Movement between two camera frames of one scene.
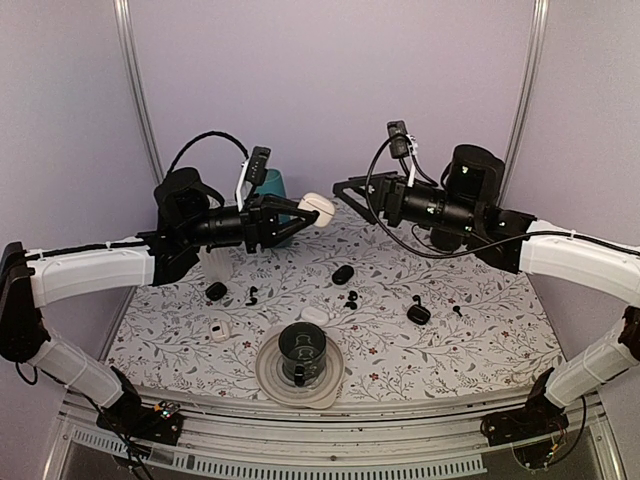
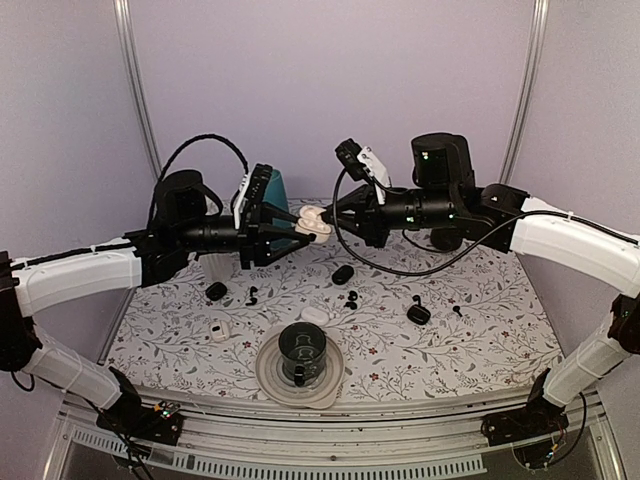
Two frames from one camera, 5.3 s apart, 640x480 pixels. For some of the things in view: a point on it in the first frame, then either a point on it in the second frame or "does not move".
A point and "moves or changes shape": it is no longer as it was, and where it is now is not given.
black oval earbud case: x=343 y=274 does not move
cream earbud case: x=314 y=202 moves or changes shape
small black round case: x=216 y=291 does not move
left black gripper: x=261 y=221 → x=255 y=239
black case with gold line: x=418 y=314 does not move
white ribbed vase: x=216 y=262 does not move
